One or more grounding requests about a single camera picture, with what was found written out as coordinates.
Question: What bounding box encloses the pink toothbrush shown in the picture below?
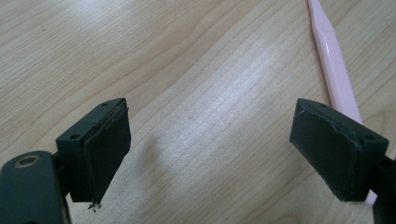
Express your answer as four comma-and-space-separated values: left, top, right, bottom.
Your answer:
306, 0, 379, 206

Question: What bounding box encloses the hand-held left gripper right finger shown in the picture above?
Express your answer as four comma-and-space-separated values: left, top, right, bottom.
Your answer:
290, 98, 389, 203

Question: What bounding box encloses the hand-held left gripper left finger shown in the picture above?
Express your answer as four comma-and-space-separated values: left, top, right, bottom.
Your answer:
55, 97, 132, 205

